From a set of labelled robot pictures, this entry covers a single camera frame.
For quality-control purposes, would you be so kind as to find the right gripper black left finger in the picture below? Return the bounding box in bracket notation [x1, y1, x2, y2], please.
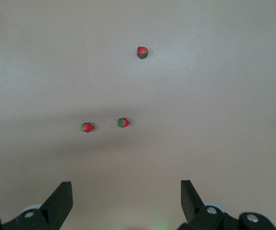
[0, 181, 73, 230]

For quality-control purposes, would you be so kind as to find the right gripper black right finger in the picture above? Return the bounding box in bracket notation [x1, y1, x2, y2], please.
[177, 179, 276, 230]

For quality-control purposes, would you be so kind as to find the red strawberry with green cap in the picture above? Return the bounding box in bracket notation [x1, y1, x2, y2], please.
[117, 117, 131, 128]
[137, 46, 149, 60]
[81, 122, 96, 134]

